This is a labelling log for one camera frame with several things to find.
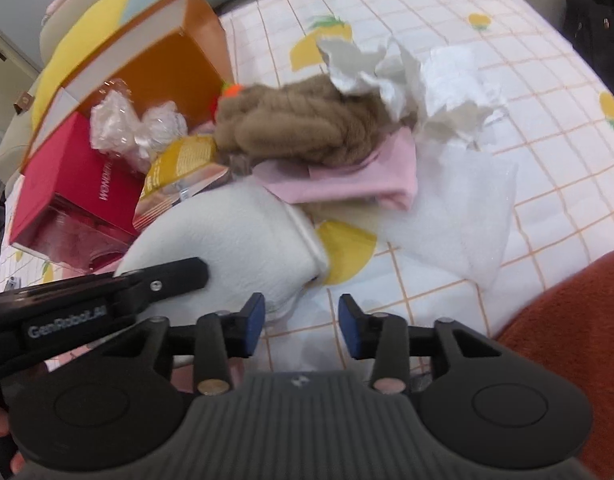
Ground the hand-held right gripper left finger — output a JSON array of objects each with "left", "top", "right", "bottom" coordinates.
[{"left": 87, "top": 292, "right": 266, "bottom": 397}]

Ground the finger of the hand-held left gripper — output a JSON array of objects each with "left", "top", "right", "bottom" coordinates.
[{"left": 114, "top": 257, "right": 210, "bottom": 313}]

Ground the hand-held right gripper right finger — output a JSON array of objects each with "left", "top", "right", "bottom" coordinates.
[{"left": 338, "top": 294, "right": 509, "bottom": 395}]

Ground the white fleece cloth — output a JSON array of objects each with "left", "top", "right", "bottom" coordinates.
[{"left": 114, "top": 180, "right": 334, "bottom": 322}]

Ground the yellow snack packet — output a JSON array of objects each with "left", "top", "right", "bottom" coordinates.
[{"left": 132, "top": 135, "right": 231, "bottom": 231}]

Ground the pink cloth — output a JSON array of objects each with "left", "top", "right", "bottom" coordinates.
[{"left": 252, "top": 127, "right": 420, "bottom": 212}]

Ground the translucent plastic sheet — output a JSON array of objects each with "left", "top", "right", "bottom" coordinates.
[{"left": 377, "top": 140, "right": 521, "bottom": 292}]

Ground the clear plastic wrap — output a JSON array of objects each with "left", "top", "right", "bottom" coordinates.
[{"left": 89, "top": 79, "right": 190, "bottom": 173}]

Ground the orange storage box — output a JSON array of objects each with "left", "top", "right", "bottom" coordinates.
[{"left": 22, "top": 0, "right": 235, "bottom": 176}]

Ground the red box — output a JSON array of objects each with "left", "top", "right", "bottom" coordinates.
[{"left": 9, "top": 111, "right": 148, "bottom": 272}]

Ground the orange knitted toy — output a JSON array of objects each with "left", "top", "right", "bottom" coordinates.
[{"left": 209, "top": 82, "right": 244, "bottom": 117}]

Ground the rust orange blanket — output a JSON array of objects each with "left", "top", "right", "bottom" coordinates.
[{"left": 492, "top": 247, "right": 614, "bottom": 480}]

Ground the yellow pillow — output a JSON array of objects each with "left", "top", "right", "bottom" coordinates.
[{"left": 29, "top": 0, "right": 138, "bottom": 132}]

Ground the crumpled white paper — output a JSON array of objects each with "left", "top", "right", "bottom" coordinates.
[{"left": 317, "top": 35, "right": 510, "bottom": 150}]

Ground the lemon print bedsheet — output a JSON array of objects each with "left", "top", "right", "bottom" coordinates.
[{"left": 0, "top": 0, "right": 614, "bottom": 386}]

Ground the black backpack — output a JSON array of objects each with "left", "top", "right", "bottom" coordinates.
[{"left": 562, "top": 0, "right": 614, "bottom": 107}]

